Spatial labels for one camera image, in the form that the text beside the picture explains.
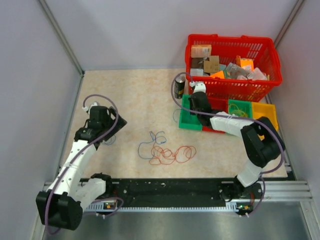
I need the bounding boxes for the green bin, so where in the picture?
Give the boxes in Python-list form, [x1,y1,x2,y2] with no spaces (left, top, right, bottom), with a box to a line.
[227,99,253,118]
[178,94,203,131]

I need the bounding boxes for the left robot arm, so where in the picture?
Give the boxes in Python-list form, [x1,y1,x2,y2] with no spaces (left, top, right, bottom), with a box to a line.
[35,105,127,230]

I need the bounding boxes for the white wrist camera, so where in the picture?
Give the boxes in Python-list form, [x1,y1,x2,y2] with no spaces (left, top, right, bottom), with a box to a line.
[82,101,100,115]
[189,81,206,94]

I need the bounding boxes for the red bin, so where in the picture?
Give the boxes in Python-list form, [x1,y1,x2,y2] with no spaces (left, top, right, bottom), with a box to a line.
[202,97,228,134]

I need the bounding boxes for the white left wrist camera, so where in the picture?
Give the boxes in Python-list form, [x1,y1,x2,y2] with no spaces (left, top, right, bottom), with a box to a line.
[82,101,100,115]

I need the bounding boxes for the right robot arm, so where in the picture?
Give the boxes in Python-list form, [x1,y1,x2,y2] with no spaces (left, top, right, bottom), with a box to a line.
[188,91,286,202]

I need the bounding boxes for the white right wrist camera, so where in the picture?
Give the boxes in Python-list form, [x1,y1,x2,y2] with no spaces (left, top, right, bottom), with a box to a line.
[189,81,206,94]

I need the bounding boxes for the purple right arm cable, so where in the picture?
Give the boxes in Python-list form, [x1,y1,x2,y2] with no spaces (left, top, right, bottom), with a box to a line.
[170,72,286,218]

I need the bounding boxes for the orange box in basket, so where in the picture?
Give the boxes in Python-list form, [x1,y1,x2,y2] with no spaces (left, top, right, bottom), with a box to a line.
[190,44,212,58]

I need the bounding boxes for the orange packet in basket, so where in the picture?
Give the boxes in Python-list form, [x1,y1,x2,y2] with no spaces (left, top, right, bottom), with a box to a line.
[236,55,255,72]

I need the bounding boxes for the right green bin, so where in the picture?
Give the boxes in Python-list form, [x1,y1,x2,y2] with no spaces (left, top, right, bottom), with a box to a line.
[227,99,253,118]

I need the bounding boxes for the red plastic basket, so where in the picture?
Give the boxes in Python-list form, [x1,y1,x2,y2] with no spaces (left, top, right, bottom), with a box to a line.
[184,34,283,102]

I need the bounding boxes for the dark drink can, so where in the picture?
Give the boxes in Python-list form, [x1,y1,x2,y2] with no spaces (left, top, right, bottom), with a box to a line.
[173,75,186,99]

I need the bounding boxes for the clear plastic bags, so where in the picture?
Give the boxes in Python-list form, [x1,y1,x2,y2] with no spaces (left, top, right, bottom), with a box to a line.
[223,62,269,81]

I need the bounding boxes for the brown cardboard box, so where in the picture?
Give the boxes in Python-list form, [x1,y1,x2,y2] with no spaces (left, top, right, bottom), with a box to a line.
[203,55,220,74]

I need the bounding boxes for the left green bin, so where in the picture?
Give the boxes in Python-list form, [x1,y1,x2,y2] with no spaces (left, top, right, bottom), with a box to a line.
[178,94,203,131]

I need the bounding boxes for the yellow bin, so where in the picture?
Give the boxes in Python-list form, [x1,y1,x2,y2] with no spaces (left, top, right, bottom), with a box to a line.
[251,102,279,131]

